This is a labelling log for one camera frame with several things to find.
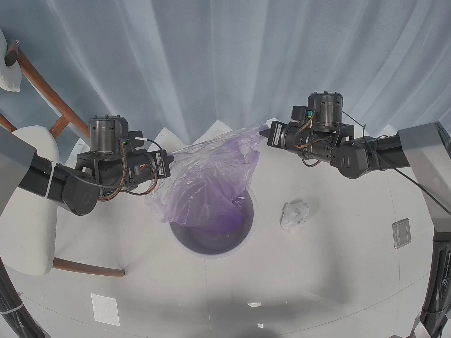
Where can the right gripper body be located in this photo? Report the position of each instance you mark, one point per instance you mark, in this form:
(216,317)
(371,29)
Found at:
(296,139)

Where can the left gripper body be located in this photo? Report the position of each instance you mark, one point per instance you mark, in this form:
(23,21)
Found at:
(112,173)

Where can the purple plastic bag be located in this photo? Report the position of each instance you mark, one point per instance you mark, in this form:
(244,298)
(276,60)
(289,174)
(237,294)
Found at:
(211,174)

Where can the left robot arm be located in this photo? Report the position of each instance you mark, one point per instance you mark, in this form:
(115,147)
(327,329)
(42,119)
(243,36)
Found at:
(21,160)

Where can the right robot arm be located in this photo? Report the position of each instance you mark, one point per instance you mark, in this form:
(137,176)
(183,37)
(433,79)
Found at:
(419,143)

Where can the white trash bin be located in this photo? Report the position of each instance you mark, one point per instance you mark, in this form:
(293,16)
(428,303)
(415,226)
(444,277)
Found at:
(218,249)

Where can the crumpled white plastic wrapper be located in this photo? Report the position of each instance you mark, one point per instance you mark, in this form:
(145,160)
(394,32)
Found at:
(294,218)

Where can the wooden chair with white cushions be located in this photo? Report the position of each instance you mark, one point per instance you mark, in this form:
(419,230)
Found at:
(31,245)

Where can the pale blue curtain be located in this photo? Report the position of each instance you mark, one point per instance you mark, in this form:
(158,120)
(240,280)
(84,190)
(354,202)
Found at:
(225,48)

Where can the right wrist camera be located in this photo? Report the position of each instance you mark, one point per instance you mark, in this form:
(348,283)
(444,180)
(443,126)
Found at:
(298,114)

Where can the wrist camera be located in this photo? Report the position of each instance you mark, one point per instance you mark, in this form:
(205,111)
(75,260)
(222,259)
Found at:
(298,114)
(135,140)

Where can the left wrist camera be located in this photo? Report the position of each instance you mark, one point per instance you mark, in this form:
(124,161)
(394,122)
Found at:
(135,140)

